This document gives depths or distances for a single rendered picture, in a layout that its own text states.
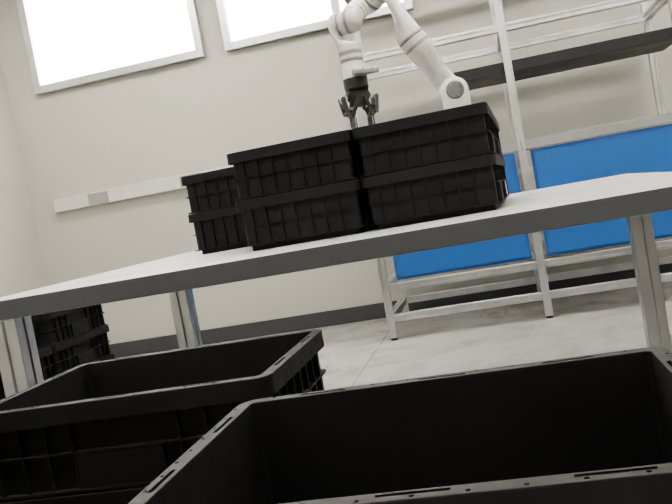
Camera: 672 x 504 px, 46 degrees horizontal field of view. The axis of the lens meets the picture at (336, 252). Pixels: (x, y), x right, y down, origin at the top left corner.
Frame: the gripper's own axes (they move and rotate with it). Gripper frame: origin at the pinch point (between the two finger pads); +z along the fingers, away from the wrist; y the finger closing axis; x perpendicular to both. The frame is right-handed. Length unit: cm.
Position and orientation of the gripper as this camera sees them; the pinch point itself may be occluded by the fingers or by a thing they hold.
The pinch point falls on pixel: (363, 124)
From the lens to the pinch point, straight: 247.1
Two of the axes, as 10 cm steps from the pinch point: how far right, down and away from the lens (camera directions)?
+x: 5.1, -0.5, -8.6
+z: 1.8, 9.8, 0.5
